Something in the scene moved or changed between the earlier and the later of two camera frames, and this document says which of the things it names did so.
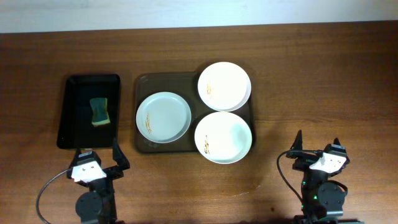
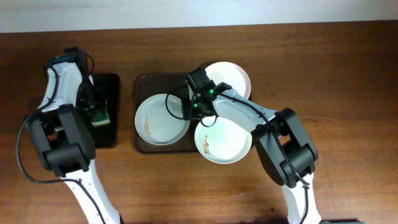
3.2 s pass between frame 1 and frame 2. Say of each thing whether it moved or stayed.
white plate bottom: stayed
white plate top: stayed
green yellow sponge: stayed
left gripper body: moved
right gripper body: moved
